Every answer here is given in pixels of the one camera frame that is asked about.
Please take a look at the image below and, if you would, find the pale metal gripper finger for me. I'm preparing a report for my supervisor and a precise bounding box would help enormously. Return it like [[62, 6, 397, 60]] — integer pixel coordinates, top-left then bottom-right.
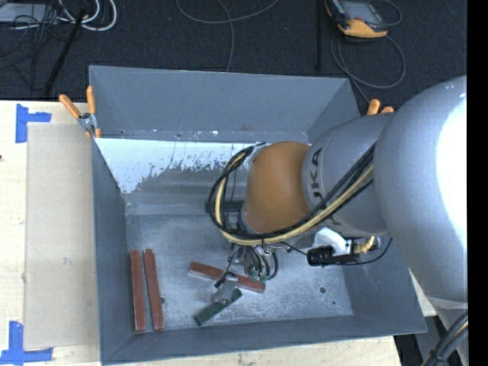
[[223, 276, 239, 303], [212, 273, 230, 301]]

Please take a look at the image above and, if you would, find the grey metal bin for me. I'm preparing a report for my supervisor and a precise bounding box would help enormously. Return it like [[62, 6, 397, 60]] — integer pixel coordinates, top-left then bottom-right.
[[88, 65, 429, 366]]

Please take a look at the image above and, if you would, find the dark green flat block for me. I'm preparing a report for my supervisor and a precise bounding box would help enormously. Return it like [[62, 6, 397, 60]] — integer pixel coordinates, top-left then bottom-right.
[[193, 287, 244, 327]]

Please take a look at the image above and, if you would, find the pale wood flat board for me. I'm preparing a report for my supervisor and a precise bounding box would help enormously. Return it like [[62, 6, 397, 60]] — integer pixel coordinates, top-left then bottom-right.
[[23, 122, 101, 351]]

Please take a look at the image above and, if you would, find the red-brown flat block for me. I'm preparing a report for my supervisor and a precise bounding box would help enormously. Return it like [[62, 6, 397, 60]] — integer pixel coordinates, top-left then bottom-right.
[[143, 248, 166, 332], [187, 261, 267, 294], [129, 249, 147, 333]]

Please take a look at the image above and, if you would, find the black cylinder on white bracket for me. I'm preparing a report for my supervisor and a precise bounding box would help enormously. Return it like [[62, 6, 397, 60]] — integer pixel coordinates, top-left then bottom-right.
[[307, 229, 382, 268]]

